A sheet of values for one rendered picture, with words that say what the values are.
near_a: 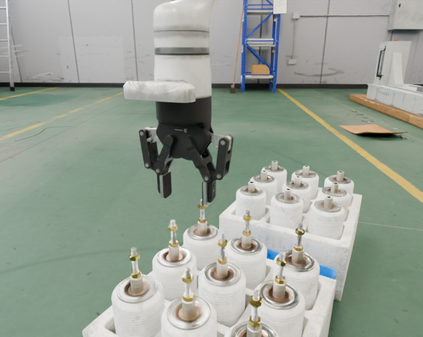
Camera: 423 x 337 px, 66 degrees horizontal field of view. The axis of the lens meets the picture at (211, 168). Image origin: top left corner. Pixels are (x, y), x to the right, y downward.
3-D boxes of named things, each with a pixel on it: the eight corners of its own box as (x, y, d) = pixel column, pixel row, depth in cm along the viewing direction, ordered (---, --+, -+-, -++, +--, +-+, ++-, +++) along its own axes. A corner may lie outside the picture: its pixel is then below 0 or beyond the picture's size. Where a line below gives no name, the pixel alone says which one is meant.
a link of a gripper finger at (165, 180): (171, 171, 50) (171, 194, 51) (166, 170, 50) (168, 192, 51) (162, 176, 48) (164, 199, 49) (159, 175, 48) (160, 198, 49)
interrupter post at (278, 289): (274, 289, 62) (274, 275, 60) (286, 293, 61) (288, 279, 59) (270, 298, 59) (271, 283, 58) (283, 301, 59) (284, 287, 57)
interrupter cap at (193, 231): (199, 222, 86) (199, 220, 85) (223, 231, 81) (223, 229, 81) (181, 235, 80) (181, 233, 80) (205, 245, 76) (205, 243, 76)
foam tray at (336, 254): (355, 237, 125) (362, 194, 119) (340, 302, 93) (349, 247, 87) (259, 214, 142) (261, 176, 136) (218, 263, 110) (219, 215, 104)
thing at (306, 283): (262, 317, 78) (266, 253, 72) (296, 307, 81) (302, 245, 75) (282, 349, 70) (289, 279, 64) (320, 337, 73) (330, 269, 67)
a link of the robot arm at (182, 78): (120, 100, 39) (114, 45, 37) (168, 91, 48) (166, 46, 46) (188, 105, 35) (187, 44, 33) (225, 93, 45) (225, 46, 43)
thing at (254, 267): (254, 329, 75) (257, 263, 69) (217, 313, 80) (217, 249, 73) (268, 303, 83) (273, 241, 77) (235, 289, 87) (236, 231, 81)
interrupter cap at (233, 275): (209, 261, 70) (209, 258, 70) (243, 267, 68) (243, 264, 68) (198, 284, 63) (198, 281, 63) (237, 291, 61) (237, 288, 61)
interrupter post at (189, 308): (194, 319, 55) (193, 304, 53) (180, 318, 55) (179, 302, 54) (197, 309, 57) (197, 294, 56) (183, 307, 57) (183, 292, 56)
